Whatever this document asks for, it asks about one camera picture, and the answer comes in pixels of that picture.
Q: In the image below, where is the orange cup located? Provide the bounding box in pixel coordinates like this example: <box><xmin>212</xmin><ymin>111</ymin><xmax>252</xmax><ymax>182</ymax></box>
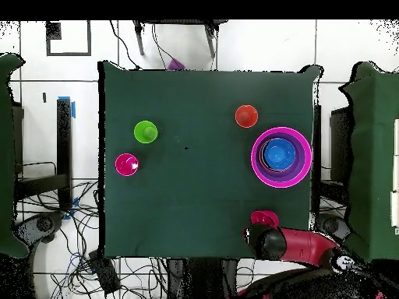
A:
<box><xmin>234</xmin><ymin>104</ymin><xmax>260</xmax><ymax>129</ymax></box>

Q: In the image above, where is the dark blue bowl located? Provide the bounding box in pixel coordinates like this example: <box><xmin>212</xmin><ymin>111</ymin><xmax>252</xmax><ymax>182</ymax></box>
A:
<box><xmin>260</xmin><ymin>138</ymin><xmax>297</xmax><ymax>173</ymax></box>

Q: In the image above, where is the small pinkish red bowl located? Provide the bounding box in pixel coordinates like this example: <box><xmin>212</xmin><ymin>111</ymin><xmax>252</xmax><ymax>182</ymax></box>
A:
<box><xmin>250</xmin><ymin>209</ymin><xmax>281</xmax><ymax>230</ymax></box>

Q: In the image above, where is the large pink bowl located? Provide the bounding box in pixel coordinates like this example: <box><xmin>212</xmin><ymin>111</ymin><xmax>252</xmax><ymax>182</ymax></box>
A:
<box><xmin>250</xmin><ymin>125</ymin><xmax>313</xmax><ymax>189</ymax></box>

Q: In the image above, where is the purple bowl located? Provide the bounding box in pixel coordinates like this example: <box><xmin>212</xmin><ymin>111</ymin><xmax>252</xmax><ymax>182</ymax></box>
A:
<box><xmin>254</xmin><ymin>132</ymin><xmax>309</xmax><ymax>183</ymax></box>

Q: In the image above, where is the dark green tablecloth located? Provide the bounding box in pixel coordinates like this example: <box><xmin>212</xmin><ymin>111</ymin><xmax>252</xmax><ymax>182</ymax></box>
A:
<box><xmin>97</xmin><ymin>60</ymin><xmax>322</xmax><ymax>259</ymax></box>

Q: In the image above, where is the green cup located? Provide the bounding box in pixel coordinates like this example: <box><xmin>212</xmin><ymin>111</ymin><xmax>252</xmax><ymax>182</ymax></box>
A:
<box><xmin>133</xmin><ymin>120</ymin><xmax>159</xmax><ymax>145</ymax></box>

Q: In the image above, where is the pinkish red cup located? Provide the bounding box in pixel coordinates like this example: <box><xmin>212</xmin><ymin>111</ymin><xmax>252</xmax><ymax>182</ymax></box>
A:
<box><xmin>114</xmin><ymin>153</ymin><xmax>140</xmax><ymax>178</ymax></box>

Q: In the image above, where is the small purple object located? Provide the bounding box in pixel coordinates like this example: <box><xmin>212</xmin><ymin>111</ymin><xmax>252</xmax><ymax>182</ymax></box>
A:
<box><xmin>167</xmin><ymin>58</ymin><xmax>185</xmax><ymax>72</ymax></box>

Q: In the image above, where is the black metal stand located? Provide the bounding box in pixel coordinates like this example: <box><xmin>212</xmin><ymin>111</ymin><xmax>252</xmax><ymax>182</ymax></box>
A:
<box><xmin>320</xmin><ymin>105</ymin><xmax>355</xmax><ymax>203</ymax></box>
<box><xmin>13</xmin><ymin>96</ymin><xmax>76</xmax><ymax>211</ymax></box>

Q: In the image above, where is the black power brick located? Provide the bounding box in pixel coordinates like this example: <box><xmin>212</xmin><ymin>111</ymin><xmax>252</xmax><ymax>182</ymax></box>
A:
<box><xmin>87</xmin><ymin>250</ymin><xmax>122</xmax><ymax>296</ymax></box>

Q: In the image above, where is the green cloth covered table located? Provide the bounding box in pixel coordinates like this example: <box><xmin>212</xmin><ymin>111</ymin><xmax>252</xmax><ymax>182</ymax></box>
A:
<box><xmin>0</xmin><ymin>52</ymin><xmax>30</xmax><ymax>259</ymax></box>
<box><xmin>338</xmin><ymin>61</ymin><xmax>399</xmax><ymax>262</ymax></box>

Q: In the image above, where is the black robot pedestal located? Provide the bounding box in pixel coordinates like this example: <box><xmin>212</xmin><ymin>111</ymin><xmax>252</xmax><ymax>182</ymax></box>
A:
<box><xmin>165</xmin><ymin>258</ymin><xmax>241</xmax><ymax>299</ymax></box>

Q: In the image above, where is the black camera tripod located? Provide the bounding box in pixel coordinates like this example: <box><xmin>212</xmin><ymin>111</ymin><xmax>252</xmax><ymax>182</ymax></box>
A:
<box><xmin>132</xmin><ymin>19</ymin><xmax>228</xmax><ymax>58</ymax></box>

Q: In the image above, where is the dark grey pedestal leg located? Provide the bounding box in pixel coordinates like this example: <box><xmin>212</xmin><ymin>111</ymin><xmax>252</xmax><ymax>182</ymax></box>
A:
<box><xmin>13</xmin><ymin>210</ymin><xmax>65</xmax><ymax>245</ymax></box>
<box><xmin>314</xmin><ymin>213</ymin><xmax>351</xmax><ymax>239</ymax></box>

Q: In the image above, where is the tangle of cables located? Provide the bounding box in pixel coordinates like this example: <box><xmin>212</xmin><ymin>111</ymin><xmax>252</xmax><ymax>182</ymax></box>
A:
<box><xmin>13</xmin><ymin>178</ymin><xmax>169</xmax><ymax>299</ymax></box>

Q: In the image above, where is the black square frame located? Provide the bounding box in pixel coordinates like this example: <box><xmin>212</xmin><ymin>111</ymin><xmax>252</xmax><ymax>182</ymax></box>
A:
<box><xmin>45</xmin><ymin>19</ymin><xmax>92</xmax><ymax>58</ymax></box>

